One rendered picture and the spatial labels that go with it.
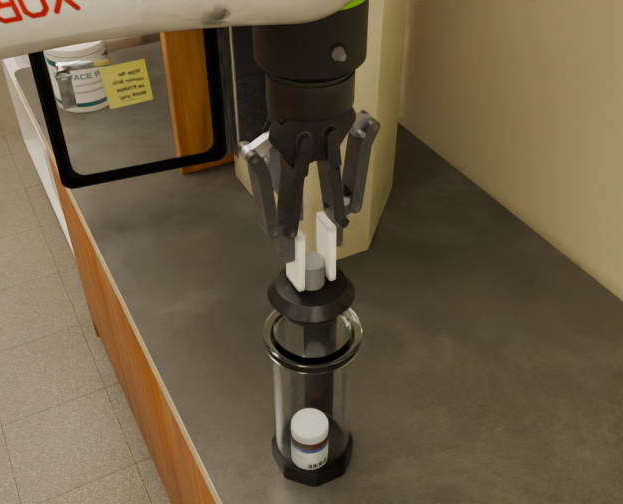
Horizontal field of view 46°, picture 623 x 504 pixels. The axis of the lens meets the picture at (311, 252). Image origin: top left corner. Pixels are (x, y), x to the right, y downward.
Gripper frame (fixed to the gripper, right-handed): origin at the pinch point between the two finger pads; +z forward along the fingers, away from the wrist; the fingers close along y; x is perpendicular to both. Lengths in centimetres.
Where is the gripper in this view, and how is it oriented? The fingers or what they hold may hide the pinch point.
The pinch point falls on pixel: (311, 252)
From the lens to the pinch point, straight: 72.8
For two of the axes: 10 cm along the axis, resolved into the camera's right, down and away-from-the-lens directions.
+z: 0.0, 7.7, 6.4
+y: -8.9, 2.9, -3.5
